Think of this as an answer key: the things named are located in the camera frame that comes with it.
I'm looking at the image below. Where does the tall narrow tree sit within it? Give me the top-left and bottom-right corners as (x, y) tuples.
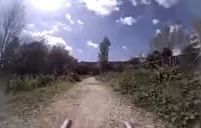
(97, 36), (112, 75)

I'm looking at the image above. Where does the pale gravel dirt path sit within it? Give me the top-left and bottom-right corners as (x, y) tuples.
(31, 76), (156, 128)

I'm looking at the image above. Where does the row of dark trees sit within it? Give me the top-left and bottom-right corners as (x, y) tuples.
(1, 36), (102, 77)

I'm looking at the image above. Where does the weedy green verge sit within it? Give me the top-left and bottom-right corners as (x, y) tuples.
(0, 68), (86, 128)
(96, 63), (201, 128)

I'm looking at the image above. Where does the robot's own part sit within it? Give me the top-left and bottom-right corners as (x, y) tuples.
(60, 118), (72, 128)
(123, 121), (134, 128)

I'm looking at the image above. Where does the thin bare tree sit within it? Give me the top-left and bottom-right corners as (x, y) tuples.
(0, 6), (26, 68)

